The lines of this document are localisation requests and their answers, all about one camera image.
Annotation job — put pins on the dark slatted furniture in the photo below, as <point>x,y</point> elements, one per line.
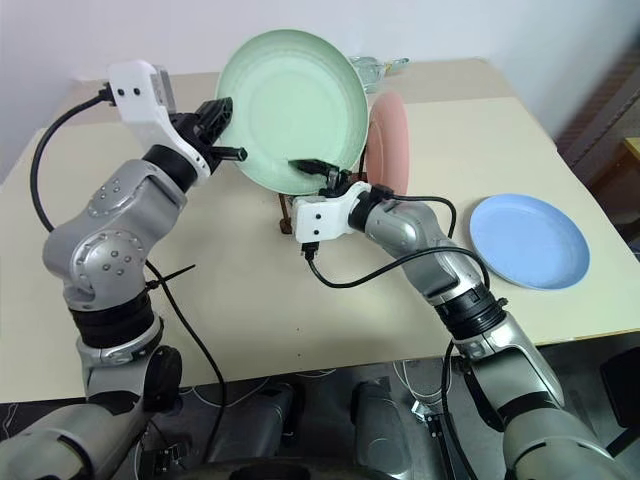
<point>600,130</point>

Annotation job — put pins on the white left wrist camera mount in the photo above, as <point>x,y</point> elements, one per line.
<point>135,95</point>

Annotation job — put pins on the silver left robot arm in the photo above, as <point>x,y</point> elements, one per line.
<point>115,250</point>

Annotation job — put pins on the dark grey rounded shape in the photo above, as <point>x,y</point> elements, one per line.
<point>382,425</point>
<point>270,415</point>

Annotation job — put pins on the pink plate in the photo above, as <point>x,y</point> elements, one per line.
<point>390,145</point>

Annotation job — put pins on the clear glass cup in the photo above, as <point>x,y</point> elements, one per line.
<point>369,72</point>

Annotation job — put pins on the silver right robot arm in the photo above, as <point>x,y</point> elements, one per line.
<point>425,230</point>

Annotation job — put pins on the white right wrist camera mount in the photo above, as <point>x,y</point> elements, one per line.
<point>320,215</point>

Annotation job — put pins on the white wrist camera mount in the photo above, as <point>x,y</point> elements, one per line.
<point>135,95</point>
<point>320,215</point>

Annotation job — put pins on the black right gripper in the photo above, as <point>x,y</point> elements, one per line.
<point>336,181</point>

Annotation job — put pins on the clear glass object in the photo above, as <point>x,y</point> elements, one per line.
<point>397,64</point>

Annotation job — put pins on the wooden dish rack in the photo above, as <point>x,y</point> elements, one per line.
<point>286,215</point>

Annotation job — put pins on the green plate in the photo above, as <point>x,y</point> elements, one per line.
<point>300,105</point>

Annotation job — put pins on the blue plate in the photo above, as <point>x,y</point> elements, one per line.
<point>530,240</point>

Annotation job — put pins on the black box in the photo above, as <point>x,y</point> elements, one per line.
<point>622,385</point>

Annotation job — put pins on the black zip tie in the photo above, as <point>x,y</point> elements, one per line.
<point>170,278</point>

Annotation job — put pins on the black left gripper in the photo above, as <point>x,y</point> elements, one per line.
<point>195,130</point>

